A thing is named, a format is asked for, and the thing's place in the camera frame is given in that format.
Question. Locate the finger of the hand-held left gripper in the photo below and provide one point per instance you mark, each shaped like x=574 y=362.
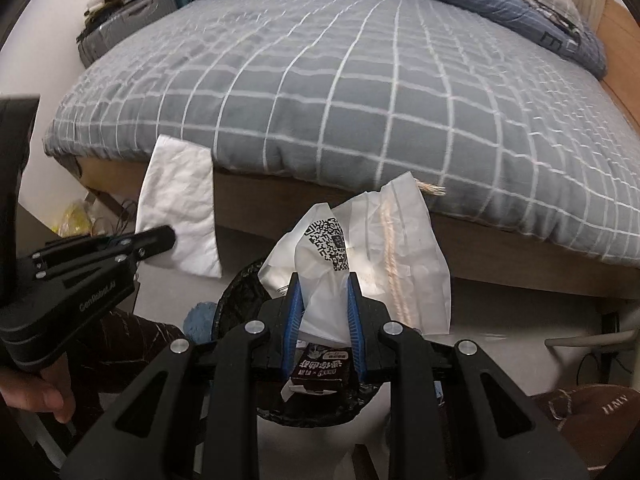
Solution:
x=125 y=241
x=85 y=264

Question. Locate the person's left hand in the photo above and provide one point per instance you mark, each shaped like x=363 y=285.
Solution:
x=35 y=390

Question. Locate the blue fuzzy item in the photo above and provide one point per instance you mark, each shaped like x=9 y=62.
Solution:
x=200 y=322

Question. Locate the brown snack box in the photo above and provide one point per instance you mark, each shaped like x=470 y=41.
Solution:
x=320 y=367

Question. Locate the grey hard suitcase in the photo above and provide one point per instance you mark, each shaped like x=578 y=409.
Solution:
x=125 y=25

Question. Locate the wooden headboard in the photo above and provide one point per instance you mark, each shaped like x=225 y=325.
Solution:
x=625 y=60

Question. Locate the yellow plastic bag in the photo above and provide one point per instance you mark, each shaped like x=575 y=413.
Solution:
x=75 y=220

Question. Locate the bin with black bag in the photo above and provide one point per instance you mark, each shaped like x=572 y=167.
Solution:
x=240 y=300

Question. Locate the white tissue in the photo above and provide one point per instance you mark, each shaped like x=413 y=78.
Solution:
x=180 y=200

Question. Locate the brown slipper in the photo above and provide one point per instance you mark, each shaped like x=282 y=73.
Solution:
x=600 y=420

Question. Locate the blue striped duvet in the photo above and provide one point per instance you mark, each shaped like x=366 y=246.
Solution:
x=500 y=0

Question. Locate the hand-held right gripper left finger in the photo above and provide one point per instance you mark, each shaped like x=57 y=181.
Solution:
x=292 y=330

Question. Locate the white furniture leg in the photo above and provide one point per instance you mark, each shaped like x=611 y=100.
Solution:
x=600 y=339

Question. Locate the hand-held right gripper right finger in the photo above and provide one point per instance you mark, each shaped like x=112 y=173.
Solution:
x=356 y=330

